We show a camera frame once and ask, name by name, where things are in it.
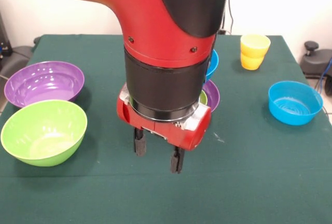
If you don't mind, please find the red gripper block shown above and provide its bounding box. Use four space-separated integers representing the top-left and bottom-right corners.
116 83 212 175

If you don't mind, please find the small green bowl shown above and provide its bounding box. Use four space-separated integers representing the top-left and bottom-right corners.
198 90 209 107

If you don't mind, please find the purple bowl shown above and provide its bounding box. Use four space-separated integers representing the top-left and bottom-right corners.
201 78 220 114
4 61 85 108

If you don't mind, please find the large blue bowl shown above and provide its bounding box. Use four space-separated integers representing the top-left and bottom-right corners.
205 49 220 82

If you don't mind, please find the dark green tablecloth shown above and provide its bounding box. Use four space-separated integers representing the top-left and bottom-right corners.
0 34 332 224

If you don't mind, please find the large green bowl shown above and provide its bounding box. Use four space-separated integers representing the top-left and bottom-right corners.
0 100 88 167

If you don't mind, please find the yellow cup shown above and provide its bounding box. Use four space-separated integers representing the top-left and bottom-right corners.
240 34 271 71

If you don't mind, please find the small blue bowl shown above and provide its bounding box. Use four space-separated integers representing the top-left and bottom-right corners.
268 80 324 126

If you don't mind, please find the black equipment rack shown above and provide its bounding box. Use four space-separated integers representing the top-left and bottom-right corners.
0 11 12 61

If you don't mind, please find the black wall cable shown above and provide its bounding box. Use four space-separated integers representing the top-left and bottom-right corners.
217 0 234 35

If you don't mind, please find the grey pedestal foot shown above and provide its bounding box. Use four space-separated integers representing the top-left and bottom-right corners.
0 45 33 79
299 40 332 79

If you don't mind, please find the blue floor cable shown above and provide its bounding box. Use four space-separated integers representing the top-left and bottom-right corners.
317 55 332 90

